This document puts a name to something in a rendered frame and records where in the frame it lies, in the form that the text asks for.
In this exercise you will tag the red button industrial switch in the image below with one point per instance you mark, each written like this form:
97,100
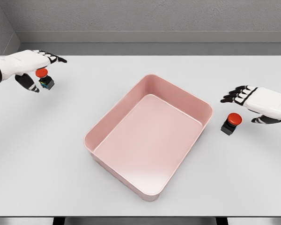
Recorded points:
231,123
44,78

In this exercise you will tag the pink rectangular basket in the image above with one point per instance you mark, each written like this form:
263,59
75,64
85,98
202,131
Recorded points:
150,138

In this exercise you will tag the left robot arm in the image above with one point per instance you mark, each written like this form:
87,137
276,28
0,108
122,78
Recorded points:
2,66

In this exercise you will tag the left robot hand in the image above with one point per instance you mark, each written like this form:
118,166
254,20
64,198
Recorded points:
31,59

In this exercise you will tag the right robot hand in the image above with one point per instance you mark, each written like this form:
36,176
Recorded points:
263,100

